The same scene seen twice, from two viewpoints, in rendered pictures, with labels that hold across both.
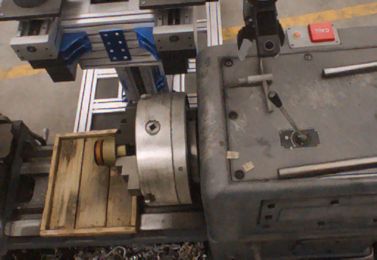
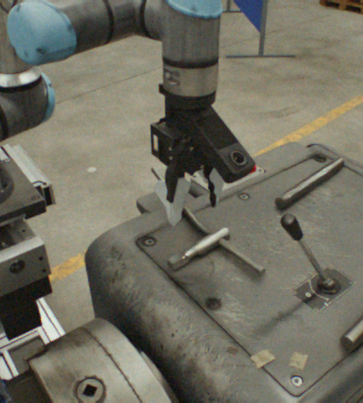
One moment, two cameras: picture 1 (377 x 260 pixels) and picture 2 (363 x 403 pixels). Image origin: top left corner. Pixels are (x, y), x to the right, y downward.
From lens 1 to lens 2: 46 cm
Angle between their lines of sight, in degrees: 36
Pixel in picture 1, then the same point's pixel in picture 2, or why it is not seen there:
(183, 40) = (32, 265)
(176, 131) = (137, 376)
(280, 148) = (314, 312)
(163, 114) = (94, 360)
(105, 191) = not seen: outside the picture
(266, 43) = (233, 156)
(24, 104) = not seen: outside the picture
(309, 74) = (263, 212)
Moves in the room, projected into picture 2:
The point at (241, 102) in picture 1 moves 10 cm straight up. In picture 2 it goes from (208, 281) to (211, 228)
